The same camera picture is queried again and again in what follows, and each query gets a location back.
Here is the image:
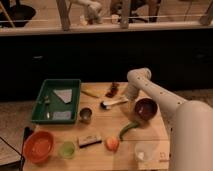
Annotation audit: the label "white handled dish brush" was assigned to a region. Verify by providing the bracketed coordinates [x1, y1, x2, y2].
[100, 98, 128, 110]

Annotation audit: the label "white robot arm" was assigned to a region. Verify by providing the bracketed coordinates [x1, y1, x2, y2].
[125, 68, 213, 171]

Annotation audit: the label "white plastic cup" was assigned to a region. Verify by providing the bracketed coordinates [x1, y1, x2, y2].
[134, 142, 155, 162]

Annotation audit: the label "small metal cup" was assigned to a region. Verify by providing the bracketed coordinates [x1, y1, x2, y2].
[79, 108, 92, 124]

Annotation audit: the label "small green cup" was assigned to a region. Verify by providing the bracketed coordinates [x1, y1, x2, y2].
[58, 141, 75, 159]

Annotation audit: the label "dark purple bowl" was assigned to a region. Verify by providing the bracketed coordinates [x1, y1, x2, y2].
[134, 98, 158, 121]

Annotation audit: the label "green chili pepper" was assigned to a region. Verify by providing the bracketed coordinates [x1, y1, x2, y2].
[119, 122, 140, 141]

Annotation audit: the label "dark red toy food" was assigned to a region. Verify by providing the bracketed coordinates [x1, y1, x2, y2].
[106, 82, 119, 98]

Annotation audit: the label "orange toy fruit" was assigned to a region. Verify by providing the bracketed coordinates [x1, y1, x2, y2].
[105, 137, 119, 151]

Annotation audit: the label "yellow banana toy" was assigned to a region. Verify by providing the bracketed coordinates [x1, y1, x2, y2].
[81, 89, 100, 98]

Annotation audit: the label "grey sponge in tray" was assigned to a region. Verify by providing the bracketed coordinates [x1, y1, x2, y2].
[52, 111, 71, 120]

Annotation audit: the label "grey cloth in tray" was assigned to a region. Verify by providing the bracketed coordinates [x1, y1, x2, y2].
[54, 89, 72, 104]

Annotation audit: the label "green plastic tray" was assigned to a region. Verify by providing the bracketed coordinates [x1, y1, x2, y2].
[31, 79, 81, 124]

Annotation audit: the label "metal spoon in tray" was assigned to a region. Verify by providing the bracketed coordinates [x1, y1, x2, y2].
[44, 96, 50, 119]

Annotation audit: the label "orange plastic bowl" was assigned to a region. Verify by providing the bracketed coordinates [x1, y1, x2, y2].
[23, 131, 54, 164]

